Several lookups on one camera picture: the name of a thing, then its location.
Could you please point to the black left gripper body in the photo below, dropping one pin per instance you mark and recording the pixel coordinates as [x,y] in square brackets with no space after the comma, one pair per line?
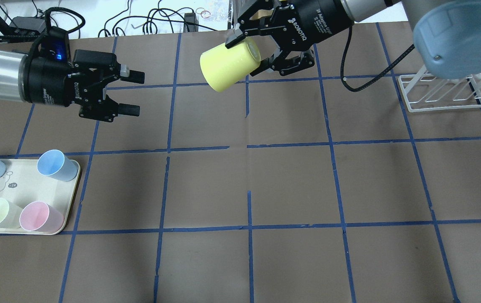
[48,82]

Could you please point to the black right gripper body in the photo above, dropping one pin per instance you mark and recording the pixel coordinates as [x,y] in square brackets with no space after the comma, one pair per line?
[315,22]

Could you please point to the pink plastic cup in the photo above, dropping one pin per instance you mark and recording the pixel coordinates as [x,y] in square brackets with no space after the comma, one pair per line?
[41,217]

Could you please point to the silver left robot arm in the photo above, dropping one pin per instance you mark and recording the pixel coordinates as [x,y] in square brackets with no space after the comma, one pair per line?
[12,75]

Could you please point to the blue plastic cup near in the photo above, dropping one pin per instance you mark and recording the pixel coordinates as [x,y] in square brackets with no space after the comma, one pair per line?
[55,164]

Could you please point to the cream serving tray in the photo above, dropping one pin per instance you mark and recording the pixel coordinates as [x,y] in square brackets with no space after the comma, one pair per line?
[23,184]

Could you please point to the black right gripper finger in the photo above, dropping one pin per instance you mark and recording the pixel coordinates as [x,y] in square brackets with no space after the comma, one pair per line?
[264,65]
[236,37]

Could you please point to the white wire cup rack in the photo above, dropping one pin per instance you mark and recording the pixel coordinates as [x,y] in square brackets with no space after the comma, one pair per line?
[424,92]

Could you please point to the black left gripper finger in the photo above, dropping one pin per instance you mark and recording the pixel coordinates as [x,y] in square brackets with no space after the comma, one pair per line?
[132,76]
[126,110]

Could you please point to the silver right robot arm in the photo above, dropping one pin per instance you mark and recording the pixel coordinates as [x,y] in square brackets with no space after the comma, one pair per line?
[446,33]

